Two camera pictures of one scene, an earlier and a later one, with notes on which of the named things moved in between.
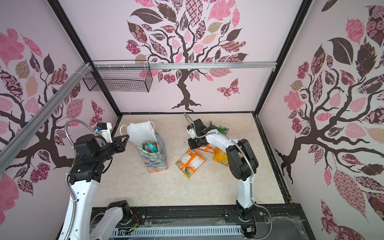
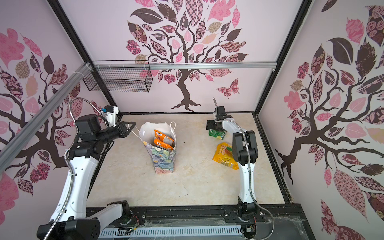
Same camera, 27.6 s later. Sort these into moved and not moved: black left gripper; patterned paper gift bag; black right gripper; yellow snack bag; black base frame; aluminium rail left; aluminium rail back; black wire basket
Moved: black left gripper; patterned paper gift bag; black right gripper
Not moved: black wire basket; black base frame; aluminium rail left; yellow snack bag; aluminium rail back
